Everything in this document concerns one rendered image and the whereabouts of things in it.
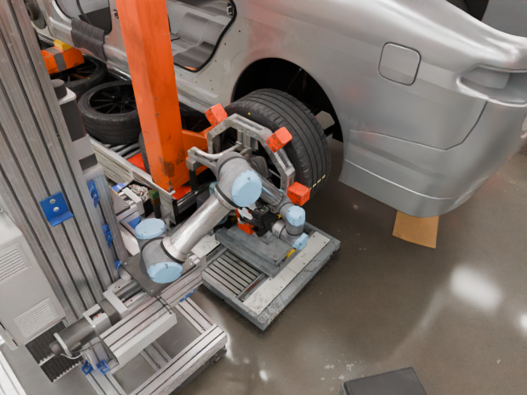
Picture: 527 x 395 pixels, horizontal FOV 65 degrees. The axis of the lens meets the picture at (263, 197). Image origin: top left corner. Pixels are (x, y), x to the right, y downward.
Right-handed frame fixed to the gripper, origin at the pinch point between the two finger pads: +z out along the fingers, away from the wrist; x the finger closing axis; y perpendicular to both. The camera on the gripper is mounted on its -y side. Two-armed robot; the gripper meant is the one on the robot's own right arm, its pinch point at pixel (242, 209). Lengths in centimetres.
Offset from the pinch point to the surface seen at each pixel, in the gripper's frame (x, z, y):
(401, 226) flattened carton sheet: -125, -43, -82
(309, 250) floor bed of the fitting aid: -57, -7, -75
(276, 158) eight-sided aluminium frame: -20.5, -2.8, 19.8
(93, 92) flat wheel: -48, 207, -33
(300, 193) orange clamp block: -22.1, -17.1, 5.5
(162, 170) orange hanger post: -5, 66, -14
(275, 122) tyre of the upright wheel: -29.2, 5.2, 31.9
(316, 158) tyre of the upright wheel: -39.0, -13.4, 14.6
